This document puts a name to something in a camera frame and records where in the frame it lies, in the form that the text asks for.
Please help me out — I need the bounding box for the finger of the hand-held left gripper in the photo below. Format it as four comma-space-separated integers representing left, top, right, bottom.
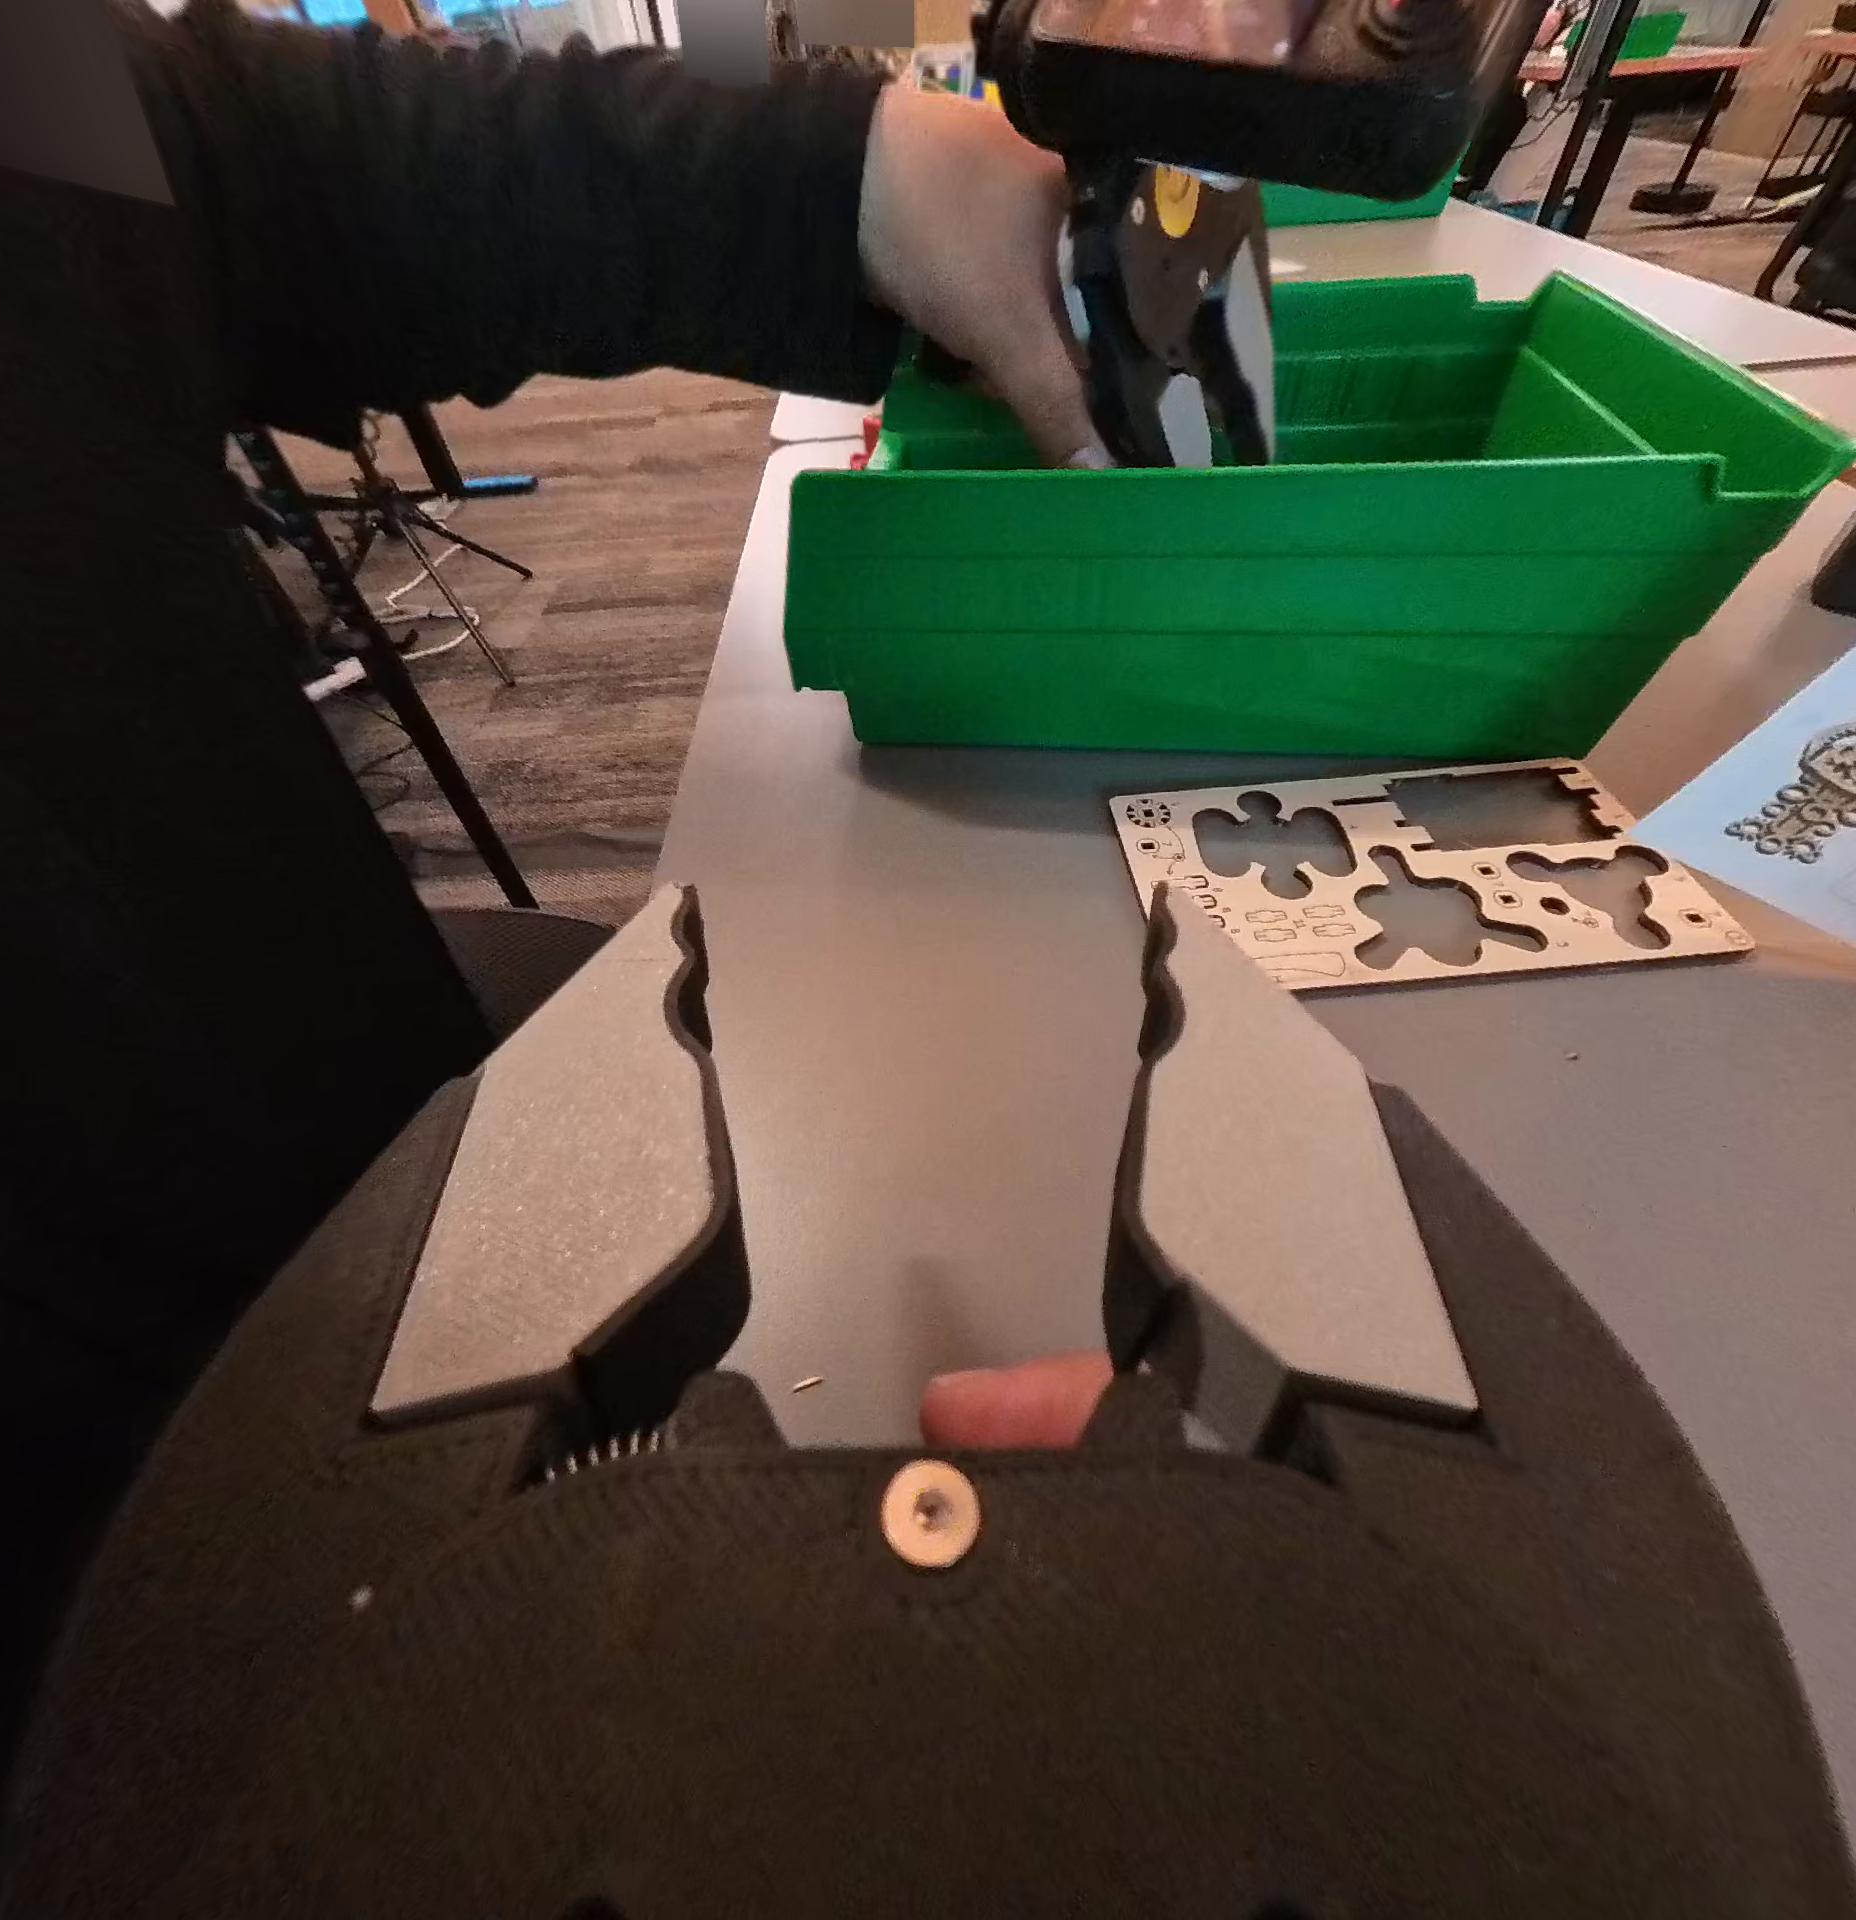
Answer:
1201, 192, 1282, 470
1082, 296, 1172, 473

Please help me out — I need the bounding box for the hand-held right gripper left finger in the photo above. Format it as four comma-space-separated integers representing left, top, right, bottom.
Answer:
367, 882, 753, 1426

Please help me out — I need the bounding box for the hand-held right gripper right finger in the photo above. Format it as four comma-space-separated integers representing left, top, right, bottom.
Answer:
1103, 882, 1482, 1456

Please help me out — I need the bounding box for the green plastic bin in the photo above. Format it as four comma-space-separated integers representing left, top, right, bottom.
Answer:
784, 270, 1856, 760
1256, 150, 1470, 230

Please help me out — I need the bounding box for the person's left forearm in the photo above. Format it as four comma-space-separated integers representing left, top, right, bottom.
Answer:
116, 0, 906, 438

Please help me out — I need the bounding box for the person's left hand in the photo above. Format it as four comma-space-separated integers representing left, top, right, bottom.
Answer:
854, 81, 1121, 470

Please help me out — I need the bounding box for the person's right hand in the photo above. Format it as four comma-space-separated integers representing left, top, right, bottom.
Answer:
918, 1354, 1117, 1452

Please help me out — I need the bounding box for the black office chair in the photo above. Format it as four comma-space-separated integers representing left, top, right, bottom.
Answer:
417, 899, 619, 1057

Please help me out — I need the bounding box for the wooden sheet with lobed cutouts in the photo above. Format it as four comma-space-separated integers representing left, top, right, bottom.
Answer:
1106, 762, 1759, 996

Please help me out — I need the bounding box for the folded assembly instruction booklet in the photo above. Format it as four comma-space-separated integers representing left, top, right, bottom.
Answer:
1631, 622, 1856, 974

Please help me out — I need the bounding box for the person's black top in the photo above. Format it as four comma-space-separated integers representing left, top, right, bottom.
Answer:
0, 150, 495, 1352

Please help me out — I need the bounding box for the black tripod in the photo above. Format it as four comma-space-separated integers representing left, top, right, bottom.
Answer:
268, 434, 536, 688

